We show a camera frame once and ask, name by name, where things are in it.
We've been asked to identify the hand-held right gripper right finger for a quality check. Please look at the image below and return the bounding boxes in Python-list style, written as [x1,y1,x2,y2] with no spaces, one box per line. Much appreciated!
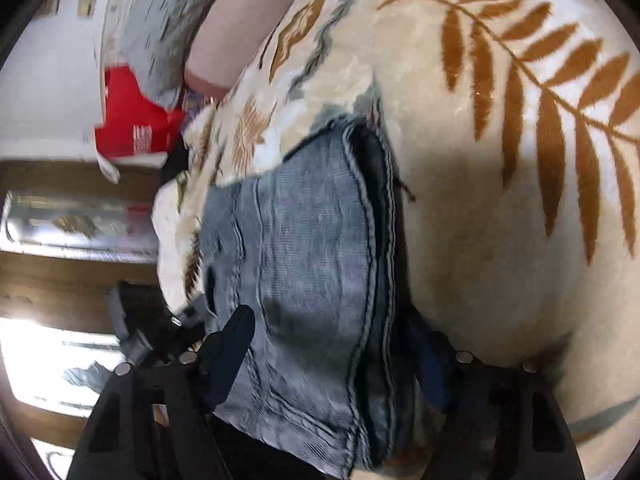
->
[407,310,585,480]

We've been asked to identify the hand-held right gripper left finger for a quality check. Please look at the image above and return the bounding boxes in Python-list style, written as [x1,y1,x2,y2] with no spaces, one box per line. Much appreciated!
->
[67,304,257,480]

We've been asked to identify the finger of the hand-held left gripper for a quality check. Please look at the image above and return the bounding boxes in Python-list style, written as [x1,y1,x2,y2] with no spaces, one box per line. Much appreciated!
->
[170,304,218,333]

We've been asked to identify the grey denim pants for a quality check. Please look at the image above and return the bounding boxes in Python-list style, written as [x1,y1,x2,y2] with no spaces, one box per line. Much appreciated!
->
[200,115,418,478]

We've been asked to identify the beige leaf-print blanket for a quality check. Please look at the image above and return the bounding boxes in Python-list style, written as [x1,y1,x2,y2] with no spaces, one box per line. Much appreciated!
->
[150,0,640,480]

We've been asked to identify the red box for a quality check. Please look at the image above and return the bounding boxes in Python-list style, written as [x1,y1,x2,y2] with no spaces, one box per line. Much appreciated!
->
[94,65,186,158]

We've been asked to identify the pink cloth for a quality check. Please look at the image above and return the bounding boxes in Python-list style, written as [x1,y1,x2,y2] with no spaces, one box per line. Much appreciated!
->
[184,0,321,101]

